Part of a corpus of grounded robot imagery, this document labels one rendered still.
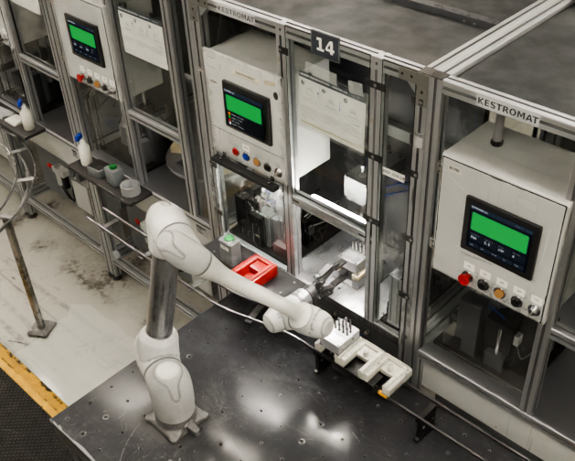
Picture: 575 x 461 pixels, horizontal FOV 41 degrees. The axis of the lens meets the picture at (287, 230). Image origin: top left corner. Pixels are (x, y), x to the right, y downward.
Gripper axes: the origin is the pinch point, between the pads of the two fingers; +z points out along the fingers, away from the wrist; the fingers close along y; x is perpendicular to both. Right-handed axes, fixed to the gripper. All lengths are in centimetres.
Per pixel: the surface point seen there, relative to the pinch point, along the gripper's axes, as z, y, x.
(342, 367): -26.5, -17.0, -24.5
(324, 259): 10.0, -9.8, 17.6
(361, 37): 5, 100, -3
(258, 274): -20.8, -3.8, 26.5
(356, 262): 6.5, 2.2, -3.0
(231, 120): -10, 57, 48
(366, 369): -24.8, -11.9, -34.6
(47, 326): -59, -101, 166
